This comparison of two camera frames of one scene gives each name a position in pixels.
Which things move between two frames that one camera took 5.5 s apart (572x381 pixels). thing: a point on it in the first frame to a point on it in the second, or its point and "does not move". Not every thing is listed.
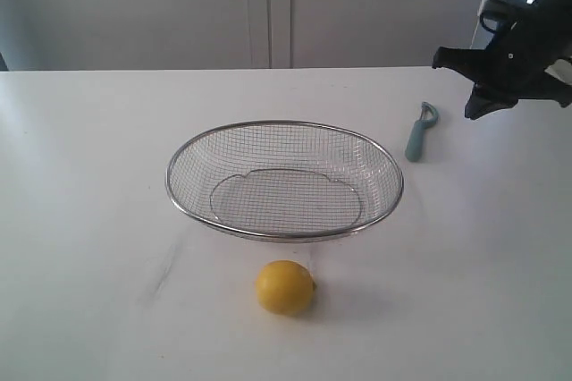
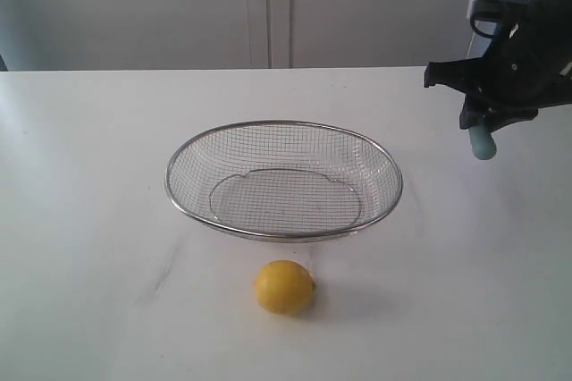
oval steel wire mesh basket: x=282 y=181 does not move
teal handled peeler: x=428 y=117 to x=483 y=144
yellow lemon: x=285 y=287 does not move
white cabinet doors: x=140 y=11 does not move
